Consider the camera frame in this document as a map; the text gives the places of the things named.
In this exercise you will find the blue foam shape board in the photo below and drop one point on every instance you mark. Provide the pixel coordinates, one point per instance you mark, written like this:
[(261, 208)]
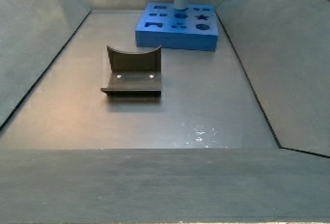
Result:
[(178, 29)]

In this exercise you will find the black cradle fixture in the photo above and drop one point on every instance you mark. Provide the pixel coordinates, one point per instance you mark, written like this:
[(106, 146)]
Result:
[(135, 72)]

